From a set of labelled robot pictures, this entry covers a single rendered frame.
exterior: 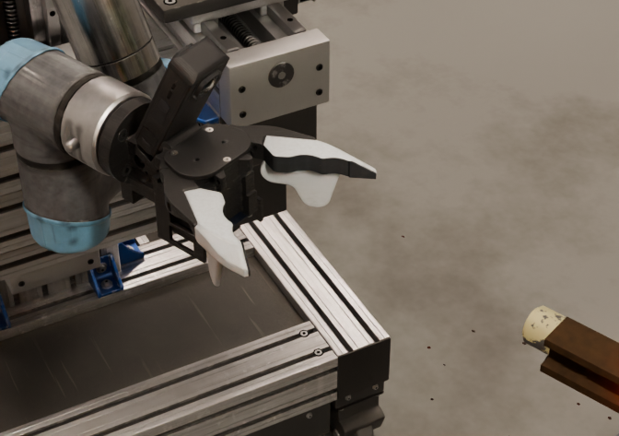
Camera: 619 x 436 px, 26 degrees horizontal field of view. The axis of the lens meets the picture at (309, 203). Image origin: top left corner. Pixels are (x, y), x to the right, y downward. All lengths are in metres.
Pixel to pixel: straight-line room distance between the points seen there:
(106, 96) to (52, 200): 0.14
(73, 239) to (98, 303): 0.87
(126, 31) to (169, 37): 0.48
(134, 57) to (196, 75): 0.27
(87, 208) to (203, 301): 0.90
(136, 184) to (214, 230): 0.15
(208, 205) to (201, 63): 0.10
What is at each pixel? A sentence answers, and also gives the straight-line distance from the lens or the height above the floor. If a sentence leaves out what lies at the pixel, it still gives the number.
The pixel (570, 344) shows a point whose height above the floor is 1.01.
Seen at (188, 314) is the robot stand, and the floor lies 0.21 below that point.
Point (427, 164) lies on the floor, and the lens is 2.72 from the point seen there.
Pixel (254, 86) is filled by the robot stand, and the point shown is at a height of 0.74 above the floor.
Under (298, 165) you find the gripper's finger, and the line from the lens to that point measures 1.05.
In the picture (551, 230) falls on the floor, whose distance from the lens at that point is 2.58.
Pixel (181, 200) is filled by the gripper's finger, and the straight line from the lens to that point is 1.00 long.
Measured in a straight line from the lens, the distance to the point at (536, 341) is 1.45.
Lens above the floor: 1.62
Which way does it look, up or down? 38 degrees down
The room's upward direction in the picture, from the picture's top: straight up
